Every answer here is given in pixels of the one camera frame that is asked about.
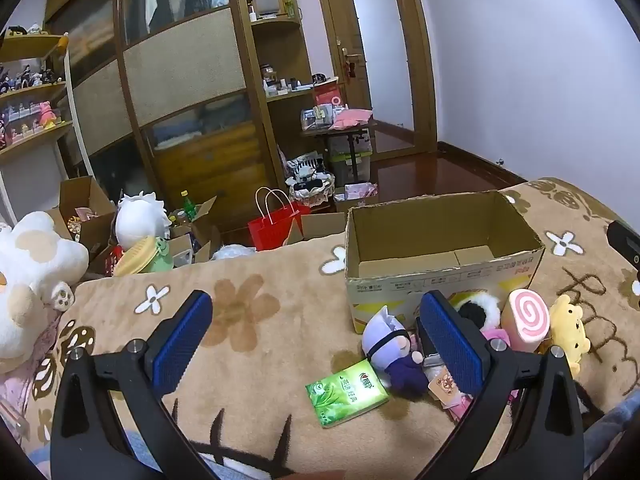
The large white plush cat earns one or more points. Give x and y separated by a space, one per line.
30 270

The black and white plush doll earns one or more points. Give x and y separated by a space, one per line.
307 170

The small dark table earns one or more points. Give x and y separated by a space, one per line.
350 132

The pink packet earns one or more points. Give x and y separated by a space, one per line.
360 191
447 385

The white-haired plush head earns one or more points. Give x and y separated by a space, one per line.
140 220

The purple plush doll white hair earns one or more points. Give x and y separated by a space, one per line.
385 335

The green tissue packet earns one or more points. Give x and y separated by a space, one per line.
345 392

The yellow plush dog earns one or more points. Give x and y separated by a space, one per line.
567 327

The silver picture frame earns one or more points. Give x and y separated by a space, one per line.
266 4

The flat cardboard piece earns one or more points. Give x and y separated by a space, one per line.
320 225

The green plastic bottle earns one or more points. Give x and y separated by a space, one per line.
189 207

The wooden door glass panel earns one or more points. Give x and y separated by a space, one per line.
380 35

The pink swirl roll plush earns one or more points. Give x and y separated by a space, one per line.
527 317

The brown cardboard box open flaps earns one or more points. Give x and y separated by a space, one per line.
85 200

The pink cloth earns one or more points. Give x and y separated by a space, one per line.
350 119

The wooden wardrobe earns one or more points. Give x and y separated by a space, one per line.
190 60

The yellow round plush cushion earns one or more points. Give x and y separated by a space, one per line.
132 260

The person's denim leg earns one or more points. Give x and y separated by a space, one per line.
615 425

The red paper bag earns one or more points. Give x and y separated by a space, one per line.
270 232

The wooden corner shelf unit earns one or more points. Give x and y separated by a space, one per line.
280 50

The wall shelf with figurines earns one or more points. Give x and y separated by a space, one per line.
35 90

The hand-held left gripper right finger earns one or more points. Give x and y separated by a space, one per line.
450 340

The green frog plush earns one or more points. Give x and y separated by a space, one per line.
162 257

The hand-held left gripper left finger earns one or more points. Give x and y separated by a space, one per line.
182 345

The red box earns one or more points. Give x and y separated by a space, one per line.
327 95

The translucent storage bin green lid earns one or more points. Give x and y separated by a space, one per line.
342 160

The clear plastic containers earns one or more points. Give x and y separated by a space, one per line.
315 117

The beige floral blanket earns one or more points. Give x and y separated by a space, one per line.
250 310

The lace-trimmed basket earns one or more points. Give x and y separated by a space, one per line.
312 195

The white fluffy plush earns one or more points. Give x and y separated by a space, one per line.
232 252

